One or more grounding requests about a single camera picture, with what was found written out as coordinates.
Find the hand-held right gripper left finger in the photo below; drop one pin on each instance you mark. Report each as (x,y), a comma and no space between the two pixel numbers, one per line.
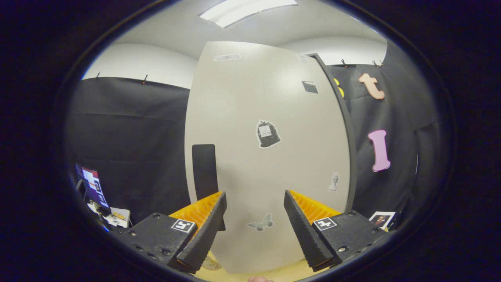
(203,235)

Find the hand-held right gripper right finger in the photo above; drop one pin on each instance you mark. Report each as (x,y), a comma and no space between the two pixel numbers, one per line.
(309,235)

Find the clear glass bottle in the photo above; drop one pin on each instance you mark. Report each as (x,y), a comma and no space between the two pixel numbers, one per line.
(211,263)

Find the grey cabinet door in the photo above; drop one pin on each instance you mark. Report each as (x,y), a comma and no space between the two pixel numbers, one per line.
(254,98)

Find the white photo-cover book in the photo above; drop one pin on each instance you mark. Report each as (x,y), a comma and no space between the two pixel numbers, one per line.
(381,220)

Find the white printed box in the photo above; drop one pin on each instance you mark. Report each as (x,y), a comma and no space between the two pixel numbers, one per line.
(115,217)

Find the black backdrop cloth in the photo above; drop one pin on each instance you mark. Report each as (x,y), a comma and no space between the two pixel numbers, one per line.
(133,137)

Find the dark computer monitor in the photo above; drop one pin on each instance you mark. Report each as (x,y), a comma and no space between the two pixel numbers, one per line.
(92,184)

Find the ceiling light panel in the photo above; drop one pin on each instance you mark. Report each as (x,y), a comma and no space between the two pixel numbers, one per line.
(246,11)

